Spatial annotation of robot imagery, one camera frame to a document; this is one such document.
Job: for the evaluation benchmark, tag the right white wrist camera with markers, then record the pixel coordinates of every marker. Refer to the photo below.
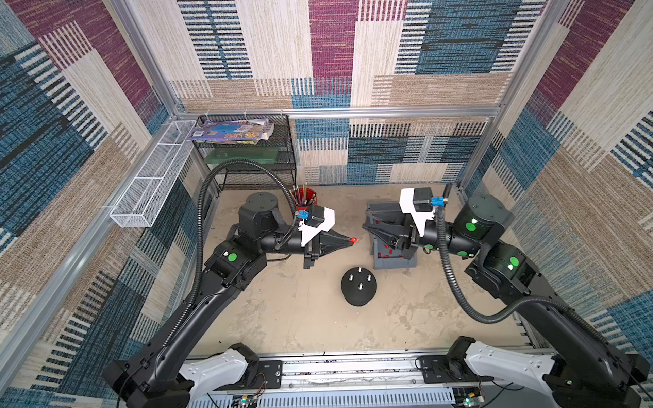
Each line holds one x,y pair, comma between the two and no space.
421,204

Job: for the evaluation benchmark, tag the colourful book on shelf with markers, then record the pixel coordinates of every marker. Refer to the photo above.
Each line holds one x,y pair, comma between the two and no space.
235,132

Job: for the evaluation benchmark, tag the red pen cup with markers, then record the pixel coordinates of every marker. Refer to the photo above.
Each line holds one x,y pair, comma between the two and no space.
303,196

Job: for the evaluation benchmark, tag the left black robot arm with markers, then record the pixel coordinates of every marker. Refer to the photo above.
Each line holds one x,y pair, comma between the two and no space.
159,375

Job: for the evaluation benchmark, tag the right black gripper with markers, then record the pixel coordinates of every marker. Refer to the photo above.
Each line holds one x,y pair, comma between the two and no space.
408,237

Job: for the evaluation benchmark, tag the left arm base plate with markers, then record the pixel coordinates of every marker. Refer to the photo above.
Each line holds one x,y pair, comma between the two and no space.
266,374

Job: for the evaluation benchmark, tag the black wire shelf rack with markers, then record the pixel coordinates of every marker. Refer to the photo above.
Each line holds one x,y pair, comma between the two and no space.
277,153

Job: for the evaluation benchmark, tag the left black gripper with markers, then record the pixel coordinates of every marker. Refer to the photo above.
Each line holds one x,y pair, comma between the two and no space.
331,244

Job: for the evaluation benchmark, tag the white wire mesh basket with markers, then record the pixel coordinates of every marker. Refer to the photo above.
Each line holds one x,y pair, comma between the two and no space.
142,202

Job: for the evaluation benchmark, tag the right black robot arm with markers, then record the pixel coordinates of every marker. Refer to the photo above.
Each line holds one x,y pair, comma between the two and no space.
491,281

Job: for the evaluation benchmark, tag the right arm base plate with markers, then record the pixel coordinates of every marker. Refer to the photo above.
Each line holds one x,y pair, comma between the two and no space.
439,369

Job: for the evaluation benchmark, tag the black dome screw fixture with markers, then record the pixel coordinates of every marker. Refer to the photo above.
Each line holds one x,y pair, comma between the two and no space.
358,286

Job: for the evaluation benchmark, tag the grey plastic parts bin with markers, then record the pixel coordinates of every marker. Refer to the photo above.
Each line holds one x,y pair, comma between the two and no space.
385,257

